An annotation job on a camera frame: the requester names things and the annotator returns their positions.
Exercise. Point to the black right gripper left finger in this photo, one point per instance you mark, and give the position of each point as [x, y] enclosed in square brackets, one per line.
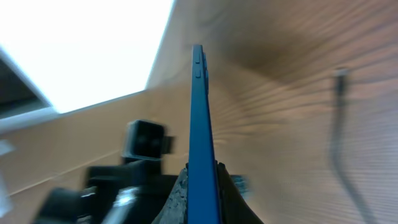
[175, 209]

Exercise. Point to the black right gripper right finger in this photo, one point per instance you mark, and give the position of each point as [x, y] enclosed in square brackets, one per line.
[234, 209]

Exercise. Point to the blue Galaxy smartphone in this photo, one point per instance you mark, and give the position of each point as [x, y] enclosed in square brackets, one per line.
[203, 205]

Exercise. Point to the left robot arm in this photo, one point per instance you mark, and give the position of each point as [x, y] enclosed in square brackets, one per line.
[134, 191]

